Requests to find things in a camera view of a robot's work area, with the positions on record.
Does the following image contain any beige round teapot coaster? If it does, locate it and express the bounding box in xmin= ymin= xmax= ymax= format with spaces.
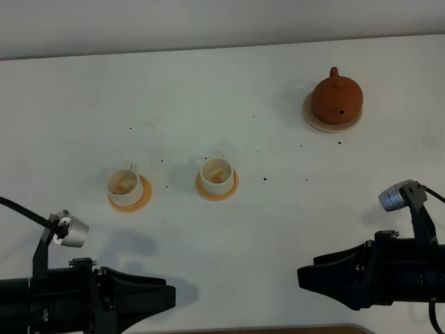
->
xmin=302 ymin=93 xmax=362 ymax=134

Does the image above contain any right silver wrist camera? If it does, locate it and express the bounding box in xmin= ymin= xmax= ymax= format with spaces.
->
xmin=378 ymin=180 xmax=427 ymax=212

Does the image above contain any brown clay teapot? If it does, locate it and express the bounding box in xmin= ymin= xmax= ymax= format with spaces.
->
xmin=311 ymin=67 xmax=364 ymax=125

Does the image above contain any left orange cup coaster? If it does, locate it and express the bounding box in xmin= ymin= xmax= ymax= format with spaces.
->
xmin=108 ymin=175 xmax=153 ymax=213

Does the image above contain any orange cup coaster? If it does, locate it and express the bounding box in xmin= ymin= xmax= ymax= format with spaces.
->
xmin=195 ymin=171 xmax=239 ymax=201
xmin=108 ymin=175 xmax=153 ymax=213

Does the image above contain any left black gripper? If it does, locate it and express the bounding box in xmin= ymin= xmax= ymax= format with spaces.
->
xmin=1 ymin=258 xmax=176 ymax=333

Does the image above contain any left white teacup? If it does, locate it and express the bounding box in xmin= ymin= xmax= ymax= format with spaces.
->
xmin=106 ymin=162 xmax=144 ymax=207

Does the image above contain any left braided camera cable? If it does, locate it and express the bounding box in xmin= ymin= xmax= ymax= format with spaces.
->
xmin=0 ymin=196 xmax=58 ymax=232

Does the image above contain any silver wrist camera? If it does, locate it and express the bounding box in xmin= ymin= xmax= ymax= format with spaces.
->
xmin=378 ymin=180 xmax=427 ymax=212
xmin=49 ymin=210 xmax=89 ymax=248

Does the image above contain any right white teacup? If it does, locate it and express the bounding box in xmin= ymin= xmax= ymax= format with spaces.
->
xmin=200 ymin=151 xmax=235 ymax=196

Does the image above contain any white teacup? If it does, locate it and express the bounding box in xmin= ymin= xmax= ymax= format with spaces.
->
xmin=106 ymin=162 xmax=144 ymax=207
xmin=200 ymin=151 xmax=235 ymax=196

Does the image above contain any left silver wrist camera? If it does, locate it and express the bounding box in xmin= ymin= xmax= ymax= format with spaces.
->
xmin=49 ymin=210 xmax=89 ymax=248

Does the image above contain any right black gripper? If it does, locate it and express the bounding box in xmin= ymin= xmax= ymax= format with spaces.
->
xmin=297 ymin=231 xmax=444 ymax=310

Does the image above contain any right orange cup coaster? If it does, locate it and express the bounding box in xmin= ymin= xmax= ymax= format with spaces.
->
xmin=195 ymin=171 xmax=239 ymax=201

